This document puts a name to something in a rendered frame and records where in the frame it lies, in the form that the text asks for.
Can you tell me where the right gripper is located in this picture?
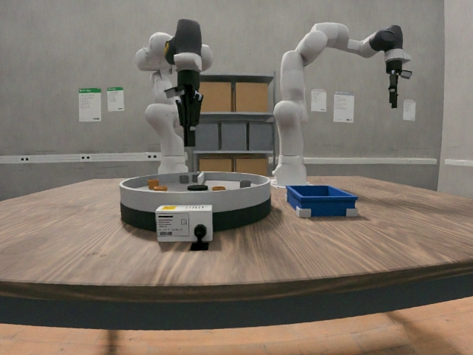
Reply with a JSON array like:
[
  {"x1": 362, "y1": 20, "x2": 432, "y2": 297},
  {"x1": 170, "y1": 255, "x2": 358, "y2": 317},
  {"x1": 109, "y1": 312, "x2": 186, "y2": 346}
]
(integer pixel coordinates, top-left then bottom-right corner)
[{"x1": 175, "y1": 70, "x2": 204, "y2": 146}]

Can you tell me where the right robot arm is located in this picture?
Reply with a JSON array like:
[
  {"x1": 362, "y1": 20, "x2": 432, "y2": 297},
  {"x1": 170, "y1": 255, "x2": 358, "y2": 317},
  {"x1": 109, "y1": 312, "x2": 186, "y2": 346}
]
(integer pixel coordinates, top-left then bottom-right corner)
[{"x1": 135, "y1": 18, "x2": 214, "y2": 174}]

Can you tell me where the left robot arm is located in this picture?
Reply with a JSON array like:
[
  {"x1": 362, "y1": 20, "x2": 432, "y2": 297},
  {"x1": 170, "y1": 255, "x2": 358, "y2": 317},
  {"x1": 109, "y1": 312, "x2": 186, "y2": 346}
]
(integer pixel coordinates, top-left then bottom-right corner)
[{"x1": 270, "y1": 22, "x2": 412, "y2": 186}]

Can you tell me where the blue rectangular tray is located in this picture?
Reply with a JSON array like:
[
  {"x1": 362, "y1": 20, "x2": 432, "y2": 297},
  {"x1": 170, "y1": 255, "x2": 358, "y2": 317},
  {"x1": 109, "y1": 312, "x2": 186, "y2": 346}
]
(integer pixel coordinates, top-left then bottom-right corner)
[{"x1": 285, "y1": 185, "x2": 358, "y2": 217}]

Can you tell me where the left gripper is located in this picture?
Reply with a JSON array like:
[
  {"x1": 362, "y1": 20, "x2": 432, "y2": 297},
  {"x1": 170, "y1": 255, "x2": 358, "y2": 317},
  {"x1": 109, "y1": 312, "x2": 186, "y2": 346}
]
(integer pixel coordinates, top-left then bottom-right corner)
[{"x1": 386, "y1": 60, "x2": 402, "y2": 109}]

